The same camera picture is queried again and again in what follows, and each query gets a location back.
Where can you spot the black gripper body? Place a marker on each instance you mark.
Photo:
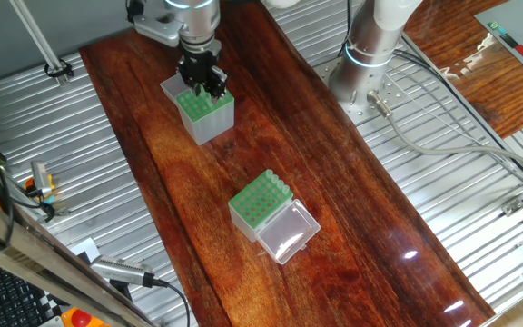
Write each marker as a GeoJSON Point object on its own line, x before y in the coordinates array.
{"type": "Point", "coordinates": [200, 66]}

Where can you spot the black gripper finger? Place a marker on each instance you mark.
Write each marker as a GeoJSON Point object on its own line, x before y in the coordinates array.
{"type": "Point", "coordinates": [194, 87]}
{"type": "Point", "coordinates": [218, 84]}

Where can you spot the tall translucent green tip box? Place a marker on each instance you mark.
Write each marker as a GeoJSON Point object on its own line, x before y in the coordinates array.
{"type": "Point", "coordinates": [211, 129]}

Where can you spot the low green rack tip box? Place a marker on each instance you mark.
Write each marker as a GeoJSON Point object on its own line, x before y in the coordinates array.
{"type": "Point", "coordinates": [257, 202]}

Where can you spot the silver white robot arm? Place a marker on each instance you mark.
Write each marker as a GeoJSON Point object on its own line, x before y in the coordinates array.
{"type": "Point", "coordinates": [366, 54]}

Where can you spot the aluminium pole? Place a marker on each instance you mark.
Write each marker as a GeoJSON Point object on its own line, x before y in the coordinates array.
{"type": "Point", "coordinates": [39, 41]}

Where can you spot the orange yellow plastic object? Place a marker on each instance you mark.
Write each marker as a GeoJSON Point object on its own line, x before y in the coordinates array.
{"type": "Point", "coordinates": [28, 184]}

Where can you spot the white paper sheet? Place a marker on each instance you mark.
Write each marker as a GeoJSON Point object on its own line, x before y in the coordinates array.
{"type": "Point", "coordinates": [86, 249]}

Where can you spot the glossy brown wooden board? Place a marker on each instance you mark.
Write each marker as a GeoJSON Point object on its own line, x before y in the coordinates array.
{"type": "Point", "coordinates": [357, 272]}

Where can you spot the scuffed brown wooden board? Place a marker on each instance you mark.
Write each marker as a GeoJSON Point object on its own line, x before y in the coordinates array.
{"type": "Point", "coordinates": [470, 82]}

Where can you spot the yellow button box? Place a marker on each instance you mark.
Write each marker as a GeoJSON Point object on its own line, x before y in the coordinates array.
{"type": "Point", "coordinates": [100, 323]}

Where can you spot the red emergency stop button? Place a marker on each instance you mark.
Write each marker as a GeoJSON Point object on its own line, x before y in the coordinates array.
{"type": "Point", "coordinates": [81, 319]}

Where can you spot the green block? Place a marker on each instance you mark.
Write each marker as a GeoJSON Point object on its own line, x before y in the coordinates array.
{"type": "Point", "coordinates": [493, 25]}

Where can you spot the black keyboard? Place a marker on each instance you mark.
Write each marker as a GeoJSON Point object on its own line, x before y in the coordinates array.
{"type": "Point", "coordinates": [2, 300]}

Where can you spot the teal block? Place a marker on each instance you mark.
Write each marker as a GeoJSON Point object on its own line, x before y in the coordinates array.
{"type": "Point", "coordinates": [501, 31]}

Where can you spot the black block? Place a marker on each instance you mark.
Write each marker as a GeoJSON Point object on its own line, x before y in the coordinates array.
{"type": "Point", "coordinates": [509, 41]}

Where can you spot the red block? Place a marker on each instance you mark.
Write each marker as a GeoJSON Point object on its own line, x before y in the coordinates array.
{"type": "Point", "coordinates": [522, 50]}

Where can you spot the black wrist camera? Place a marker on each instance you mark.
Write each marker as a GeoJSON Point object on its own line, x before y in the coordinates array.
{"type": "Point", "coordinates": [134, 9]}

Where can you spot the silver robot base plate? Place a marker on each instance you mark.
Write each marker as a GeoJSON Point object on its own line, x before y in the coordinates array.
{"type": "Point", "coordinates": [393, 91]}

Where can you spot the small silver camera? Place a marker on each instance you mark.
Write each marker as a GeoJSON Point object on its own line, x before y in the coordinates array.
{"type": "Point", "coordinates": [41, 177]}

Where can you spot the long silver depth camera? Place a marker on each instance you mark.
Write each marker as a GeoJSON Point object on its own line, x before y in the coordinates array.
{"type": "Point", "coordinates": [121, 270]}

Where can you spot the black camera stand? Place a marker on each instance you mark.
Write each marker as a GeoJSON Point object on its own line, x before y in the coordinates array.
{"type": "Point", "coordinates": [121, 290]}

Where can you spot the steel frame bar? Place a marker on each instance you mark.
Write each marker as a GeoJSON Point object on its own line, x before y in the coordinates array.
{"type": "Point", "coordinates": [39, 254]}

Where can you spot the aluminium corner bracket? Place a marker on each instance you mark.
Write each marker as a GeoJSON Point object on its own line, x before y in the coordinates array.
{"type": "Point", "coordinates": [513, 206]}

